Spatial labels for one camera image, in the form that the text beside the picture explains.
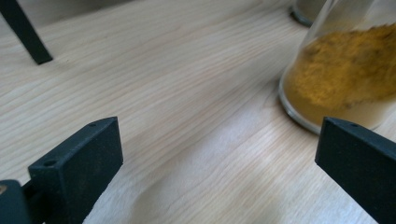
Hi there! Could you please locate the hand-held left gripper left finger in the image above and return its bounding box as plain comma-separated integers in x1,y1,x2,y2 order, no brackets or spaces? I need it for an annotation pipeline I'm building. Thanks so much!
27,116,124,224

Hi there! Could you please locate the black metal shelf rack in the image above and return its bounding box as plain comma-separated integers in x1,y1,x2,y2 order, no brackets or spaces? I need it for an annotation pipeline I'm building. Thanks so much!
0,0,54,65

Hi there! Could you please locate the jar of beige powder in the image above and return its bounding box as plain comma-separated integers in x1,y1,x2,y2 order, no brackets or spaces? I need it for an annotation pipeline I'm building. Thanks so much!
289,0,328,27

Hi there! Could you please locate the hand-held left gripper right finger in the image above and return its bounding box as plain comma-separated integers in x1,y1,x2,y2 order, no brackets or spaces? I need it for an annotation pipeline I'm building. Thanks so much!
315,117,396,224

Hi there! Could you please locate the jar of orange powder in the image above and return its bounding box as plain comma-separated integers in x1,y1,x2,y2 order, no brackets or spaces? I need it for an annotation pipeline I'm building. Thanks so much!
277,0,396,135

